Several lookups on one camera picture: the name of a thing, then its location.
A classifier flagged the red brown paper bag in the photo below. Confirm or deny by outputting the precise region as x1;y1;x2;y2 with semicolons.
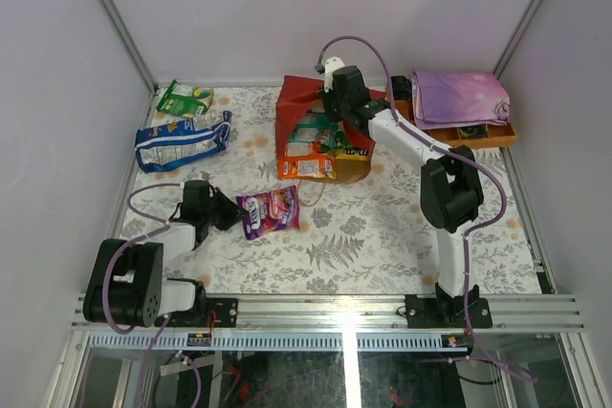
274;75;375;184

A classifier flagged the purple Fox's candy bag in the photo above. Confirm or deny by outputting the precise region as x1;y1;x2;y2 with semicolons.
235;185;300;240

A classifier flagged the blue white snack packet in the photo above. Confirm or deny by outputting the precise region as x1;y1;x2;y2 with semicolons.
135;111;232;173

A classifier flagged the orange Fox's candy bag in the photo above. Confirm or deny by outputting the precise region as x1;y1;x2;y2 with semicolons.
278;154;337;181

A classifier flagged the green Fox's candy bag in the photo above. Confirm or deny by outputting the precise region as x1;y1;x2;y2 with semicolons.
156;79;214;118

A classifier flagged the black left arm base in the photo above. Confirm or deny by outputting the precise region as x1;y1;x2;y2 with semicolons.
169;297;239;329

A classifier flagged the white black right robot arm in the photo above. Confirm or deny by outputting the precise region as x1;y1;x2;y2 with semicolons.
316;57;484;327

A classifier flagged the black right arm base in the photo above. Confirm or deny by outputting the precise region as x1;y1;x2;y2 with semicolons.
404;284;492;329

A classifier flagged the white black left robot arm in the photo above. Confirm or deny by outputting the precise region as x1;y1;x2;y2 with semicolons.
82;180;246;334

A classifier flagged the teal green snack packet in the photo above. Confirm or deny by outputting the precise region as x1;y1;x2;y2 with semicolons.
286;112;339;157

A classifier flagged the yellow snack packet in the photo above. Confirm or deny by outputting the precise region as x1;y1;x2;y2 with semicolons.
333;131;369;161

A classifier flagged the dark packet in tray corner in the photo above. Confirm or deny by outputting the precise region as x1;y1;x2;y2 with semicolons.
391;75;412;101

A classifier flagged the purple princess print cloth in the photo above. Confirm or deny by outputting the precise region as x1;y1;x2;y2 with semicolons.
410;70;510;130

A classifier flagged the orange wooden compartment tray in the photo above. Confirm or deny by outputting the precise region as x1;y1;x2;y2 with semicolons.
385;84;518;149

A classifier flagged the dark green gold packet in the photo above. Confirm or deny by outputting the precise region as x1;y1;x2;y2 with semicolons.
457;124;489;140

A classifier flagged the blue grey cable duct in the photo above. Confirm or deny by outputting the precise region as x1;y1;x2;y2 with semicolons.
89;332;471;354

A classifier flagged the aluminium front rail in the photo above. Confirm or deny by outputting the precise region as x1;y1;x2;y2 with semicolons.
71;293;586;333

